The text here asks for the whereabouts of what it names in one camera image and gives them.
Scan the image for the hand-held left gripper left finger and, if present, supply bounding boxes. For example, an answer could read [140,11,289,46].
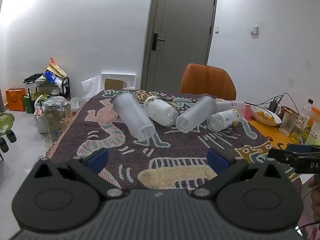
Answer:
[29,148,123,200]

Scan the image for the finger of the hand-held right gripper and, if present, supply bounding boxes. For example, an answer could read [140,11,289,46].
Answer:
[287,144,320,154]
[268,149,298,165]

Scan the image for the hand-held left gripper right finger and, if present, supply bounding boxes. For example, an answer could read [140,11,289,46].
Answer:
[192,149,287,200]

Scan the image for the tall frosted plastic cup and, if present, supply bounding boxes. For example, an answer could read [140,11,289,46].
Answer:
[175,95,217,133]
[112,92,155,141]

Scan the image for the clear plastic cup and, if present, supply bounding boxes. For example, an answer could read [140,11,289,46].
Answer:
[215,100,246,120]

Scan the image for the white lidded plastic cup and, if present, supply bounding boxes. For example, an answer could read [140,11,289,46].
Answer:
[144,96,178,127]

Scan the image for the person's right forearm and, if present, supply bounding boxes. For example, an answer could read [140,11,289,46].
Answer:
[309,174,320,222]

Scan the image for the white green carton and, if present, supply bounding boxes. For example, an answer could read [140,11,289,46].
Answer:
[304,120,320,146]

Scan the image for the clear bottle with yellow liquid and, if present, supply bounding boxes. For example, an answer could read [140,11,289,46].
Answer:
[290,99,314,142]

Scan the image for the yellow printed tablecloth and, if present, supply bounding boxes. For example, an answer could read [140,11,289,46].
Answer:
[244,104,310,183]

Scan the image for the clear drinking glass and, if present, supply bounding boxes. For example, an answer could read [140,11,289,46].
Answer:
[279,112,298,136]

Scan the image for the white oval bowl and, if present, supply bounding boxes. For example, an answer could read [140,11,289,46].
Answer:
[250,105,282,127]

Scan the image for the red plastic basket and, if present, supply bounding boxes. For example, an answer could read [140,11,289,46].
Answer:
[280,106,300,119]

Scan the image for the printed woven blanket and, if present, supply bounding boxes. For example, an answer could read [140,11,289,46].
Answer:
[46,89,303,191]

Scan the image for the large lidded glass jar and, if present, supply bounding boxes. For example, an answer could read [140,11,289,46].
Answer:
[44,97,72,143]

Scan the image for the clear plastic bag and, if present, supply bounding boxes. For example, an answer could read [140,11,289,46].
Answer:
[70,96,88,117]

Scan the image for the white shopping bag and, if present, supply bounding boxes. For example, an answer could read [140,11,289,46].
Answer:
[34,97,50,134]

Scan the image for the brown cardboard piece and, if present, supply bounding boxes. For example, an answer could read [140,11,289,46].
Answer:
[104,79,128,91]

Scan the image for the black metal rack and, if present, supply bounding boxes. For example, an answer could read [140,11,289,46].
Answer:
[35,77,71,101]

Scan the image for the orange chair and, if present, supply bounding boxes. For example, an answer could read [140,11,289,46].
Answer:
[181,63,237,101]

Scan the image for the green bag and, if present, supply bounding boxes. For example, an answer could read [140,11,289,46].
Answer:
[24,94,36,114]

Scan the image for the blue white plastic bag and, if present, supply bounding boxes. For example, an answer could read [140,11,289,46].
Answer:
[44,70,63,84]

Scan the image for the green stool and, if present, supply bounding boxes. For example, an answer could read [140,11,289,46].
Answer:
[0,112,17,153]

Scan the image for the tan paper bag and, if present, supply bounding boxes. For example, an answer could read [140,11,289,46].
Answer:
[46,57,67,77]

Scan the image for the orange paper bag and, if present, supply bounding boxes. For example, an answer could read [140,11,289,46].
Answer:
[5,88,26,112]

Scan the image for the black cloth bundle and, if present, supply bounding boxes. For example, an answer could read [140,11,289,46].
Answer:
[24,73,44,84]

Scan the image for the grey door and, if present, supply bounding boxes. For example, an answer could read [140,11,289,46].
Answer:
[140,0,218,91]

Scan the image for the black power adapter with cables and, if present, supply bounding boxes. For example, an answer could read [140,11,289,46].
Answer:
[260,92,302,111]

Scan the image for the red cable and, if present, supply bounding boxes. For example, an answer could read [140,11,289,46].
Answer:
[295,219,320,236]

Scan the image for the black door handle lock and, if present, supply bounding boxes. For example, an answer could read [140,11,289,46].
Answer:
[151,32,166,51]

